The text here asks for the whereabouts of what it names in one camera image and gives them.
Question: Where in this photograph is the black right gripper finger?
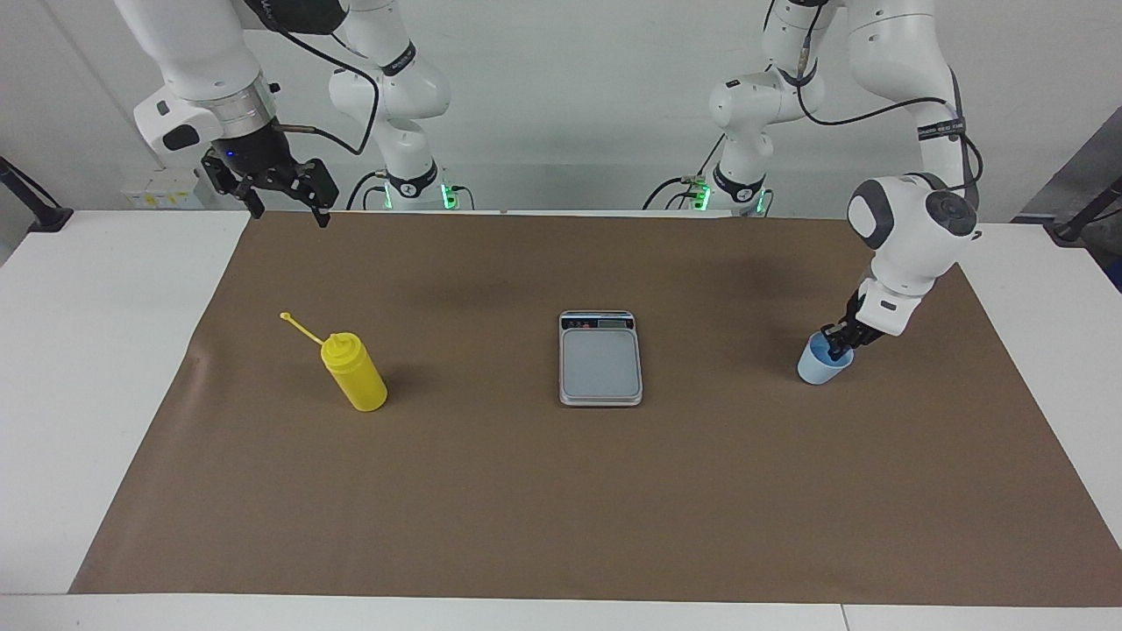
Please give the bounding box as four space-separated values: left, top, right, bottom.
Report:
202 166 265 221
271 159 339 230

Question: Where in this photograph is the light blue plastic cup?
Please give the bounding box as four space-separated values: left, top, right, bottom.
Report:
796 331 856 386

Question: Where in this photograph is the yellow squeeze bottle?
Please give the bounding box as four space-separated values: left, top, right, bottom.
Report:
279 310 388 413

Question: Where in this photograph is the silver digital kitchen scale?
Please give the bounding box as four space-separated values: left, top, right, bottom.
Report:
558 309 643 408

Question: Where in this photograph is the white socket box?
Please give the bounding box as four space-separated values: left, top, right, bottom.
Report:
123 178 205 210

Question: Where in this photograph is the black clamp stand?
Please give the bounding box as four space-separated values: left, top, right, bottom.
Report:
0 156 74 233
1050 175 1122 244

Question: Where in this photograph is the brown paper table mat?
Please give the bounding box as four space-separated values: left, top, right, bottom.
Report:
68 210 1122 608

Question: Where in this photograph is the black right arm base cable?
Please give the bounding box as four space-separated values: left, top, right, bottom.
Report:
345 169 392 212

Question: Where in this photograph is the black arm base cable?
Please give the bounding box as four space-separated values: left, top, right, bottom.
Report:
345 169 392 212
643 131 729 212

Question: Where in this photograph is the black left arm base cable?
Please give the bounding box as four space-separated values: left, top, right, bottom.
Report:
643 131 729 212

